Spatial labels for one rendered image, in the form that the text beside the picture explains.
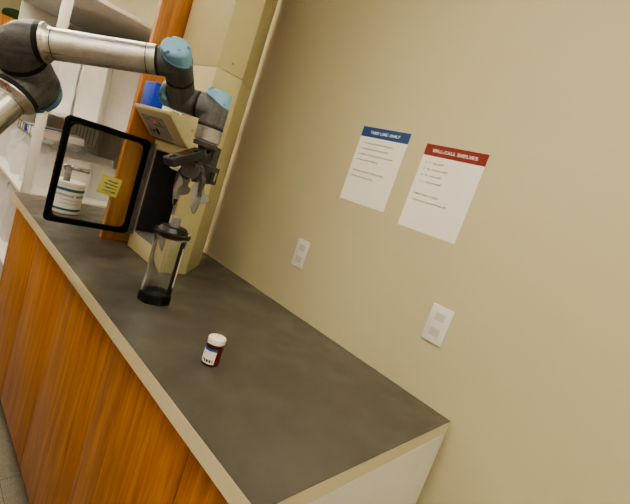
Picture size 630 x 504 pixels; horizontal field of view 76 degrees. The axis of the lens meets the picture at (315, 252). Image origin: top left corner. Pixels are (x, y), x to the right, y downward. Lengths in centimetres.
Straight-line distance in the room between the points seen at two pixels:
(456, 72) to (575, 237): 62
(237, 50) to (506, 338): 128
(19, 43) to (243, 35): 70
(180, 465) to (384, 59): 140
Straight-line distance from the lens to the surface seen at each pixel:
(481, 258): 125
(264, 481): 78
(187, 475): 94
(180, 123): 152
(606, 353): 118
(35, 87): 137
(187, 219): 160
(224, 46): 160
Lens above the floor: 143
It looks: 9 degrees down
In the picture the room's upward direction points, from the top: 19 degrees clockwise
